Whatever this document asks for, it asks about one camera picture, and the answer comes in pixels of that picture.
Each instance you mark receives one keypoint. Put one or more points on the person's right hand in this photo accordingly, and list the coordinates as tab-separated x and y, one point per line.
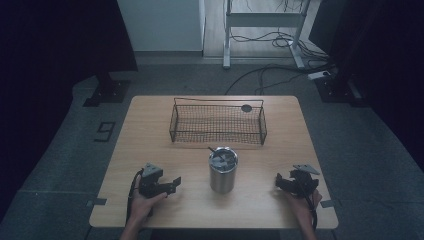
301	206

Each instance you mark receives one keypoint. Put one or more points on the stainless steel tumbler with lid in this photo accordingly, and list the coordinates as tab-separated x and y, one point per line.
222	180

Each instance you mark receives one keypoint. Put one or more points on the person's left hand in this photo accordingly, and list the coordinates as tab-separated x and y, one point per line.
141	208

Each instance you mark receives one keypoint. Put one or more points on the black stand base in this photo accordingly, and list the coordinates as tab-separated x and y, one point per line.
336	90
108	91

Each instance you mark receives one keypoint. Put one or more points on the white power strip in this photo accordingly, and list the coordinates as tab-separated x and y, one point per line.
319	74

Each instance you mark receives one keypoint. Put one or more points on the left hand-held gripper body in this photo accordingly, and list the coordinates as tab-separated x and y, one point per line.
150	181

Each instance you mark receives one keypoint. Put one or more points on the white metal desk frame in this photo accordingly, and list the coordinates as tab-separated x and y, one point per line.
263	20

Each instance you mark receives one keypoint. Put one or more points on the dark round table grommet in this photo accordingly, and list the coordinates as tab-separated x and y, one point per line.
246	108

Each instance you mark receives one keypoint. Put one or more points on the dark curtain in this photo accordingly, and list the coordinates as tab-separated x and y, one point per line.
383	56
56	43

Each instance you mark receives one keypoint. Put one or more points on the grey tape strip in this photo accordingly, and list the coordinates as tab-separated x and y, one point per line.
327	203
97	201

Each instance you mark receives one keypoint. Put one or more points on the thin dark straw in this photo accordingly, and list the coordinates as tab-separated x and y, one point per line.
213	151

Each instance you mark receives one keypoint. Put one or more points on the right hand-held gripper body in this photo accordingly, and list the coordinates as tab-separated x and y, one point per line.
302	181

